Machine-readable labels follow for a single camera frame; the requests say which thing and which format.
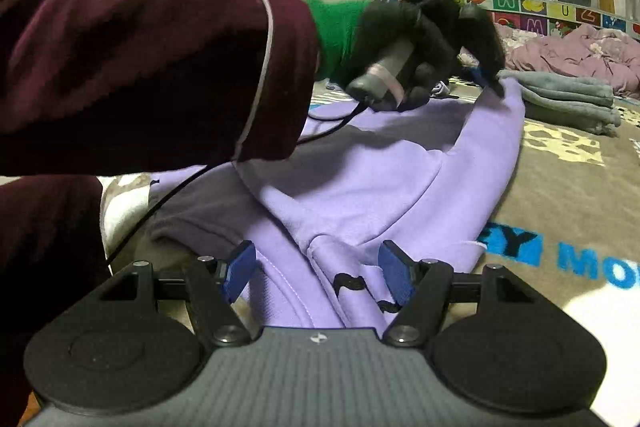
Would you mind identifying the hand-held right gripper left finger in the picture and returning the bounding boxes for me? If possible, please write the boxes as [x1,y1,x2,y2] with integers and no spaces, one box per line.
[102,240,258,347]

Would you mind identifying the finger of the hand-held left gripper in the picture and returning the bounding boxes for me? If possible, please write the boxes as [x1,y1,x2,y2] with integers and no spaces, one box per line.
[457,52,507,96]

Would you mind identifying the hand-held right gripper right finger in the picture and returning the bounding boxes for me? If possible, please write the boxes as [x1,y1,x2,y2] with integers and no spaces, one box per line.
[378,240,533,348]

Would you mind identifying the purple sweatshirt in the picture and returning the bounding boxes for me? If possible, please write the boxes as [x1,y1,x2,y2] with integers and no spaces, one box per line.
[149,76,527,331]

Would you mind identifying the person's left forearm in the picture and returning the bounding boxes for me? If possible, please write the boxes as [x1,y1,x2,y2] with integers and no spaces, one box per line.
[0,0,373,178]

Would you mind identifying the person's left hand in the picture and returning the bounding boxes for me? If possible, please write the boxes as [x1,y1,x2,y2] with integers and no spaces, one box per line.
[350,1,459,112]

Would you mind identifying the colourful alphabet headboard panel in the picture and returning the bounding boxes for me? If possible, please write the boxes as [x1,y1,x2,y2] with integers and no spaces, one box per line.
[450,0,640,40]

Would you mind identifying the grey folded pants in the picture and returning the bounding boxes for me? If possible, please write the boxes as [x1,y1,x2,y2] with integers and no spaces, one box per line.
[504,69,623,138]

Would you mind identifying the pink floral duvet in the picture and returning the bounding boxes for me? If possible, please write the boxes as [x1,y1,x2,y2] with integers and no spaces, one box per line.
[492,23,640,98]

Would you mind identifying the person's maroon trouser leg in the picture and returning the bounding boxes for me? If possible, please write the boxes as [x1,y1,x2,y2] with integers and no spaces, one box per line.
[0,174,114,427]

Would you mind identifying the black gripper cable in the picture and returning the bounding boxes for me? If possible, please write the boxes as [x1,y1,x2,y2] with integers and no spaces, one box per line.
[104,99,369,266]

